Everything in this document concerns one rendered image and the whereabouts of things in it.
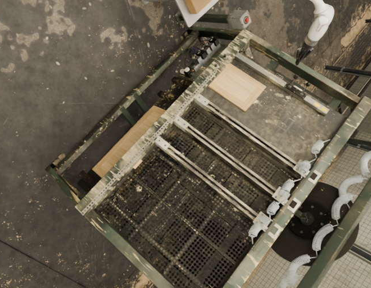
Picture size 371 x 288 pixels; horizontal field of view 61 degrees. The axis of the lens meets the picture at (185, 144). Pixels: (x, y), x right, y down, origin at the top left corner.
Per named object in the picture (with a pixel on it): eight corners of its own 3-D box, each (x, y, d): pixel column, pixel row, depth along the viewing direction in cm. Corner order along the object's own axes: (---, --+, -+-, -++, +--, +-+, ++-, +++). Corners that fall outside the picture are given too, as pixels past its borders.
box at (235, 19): (233, 9, 292) (247, 10, 279) (237, 20, 300) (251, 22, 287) (225, 17, 289) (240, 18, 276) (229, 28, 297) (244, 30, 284)
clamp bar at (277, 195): (180, 117, 276) (178, 104, 254) (297, 204, 243) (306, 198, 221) (172, 126, 273) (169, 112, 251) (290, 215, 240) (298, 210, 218)
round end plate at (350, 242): (292, 166, 313) (378, 202, 256) (293, 169, 317) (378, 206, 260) (244, 230, 293) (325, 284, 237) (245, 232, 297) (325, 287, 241)
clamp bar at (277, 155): (200, 95, 283) (200, 80, 260) (317, 178, 250) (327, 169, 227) (193, 103, 280) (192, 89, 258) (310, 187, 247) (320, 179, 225)
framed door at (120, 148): (154, 106, 333) (153, 105, 332) (188, 120, 294) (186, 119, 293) (93, 170, 311) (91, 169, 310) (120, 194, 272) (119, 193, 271)
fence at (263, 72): (237, 55, 297) (238, 52, 293) (327, 111, 270) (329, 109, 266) (234, 58, 295) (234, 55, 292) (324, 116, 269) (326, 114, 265)
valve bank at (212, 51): (205, 30, 303) (223, 32, 286) (210, 43, 312) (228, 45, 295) (170, 65, 290) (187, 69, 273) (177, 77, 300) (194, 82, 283)
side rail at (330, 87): (252, 42, 308) (254, 34, 298) (355, 104, 278) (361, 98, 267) (249, 46, 307) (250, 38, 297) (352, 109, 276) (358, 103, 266)
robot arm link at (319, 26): (318, 44, 222) (324, 32, 227) (329, 27, 208) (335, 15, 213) (303, 37, 223) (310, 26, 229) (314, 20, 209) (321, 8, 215)
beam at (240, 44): (242, 35, 312) (244, 27, 302) (253, 42, 308) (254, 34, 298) (79, 209, 257) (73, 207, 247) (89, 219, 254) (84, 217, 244)
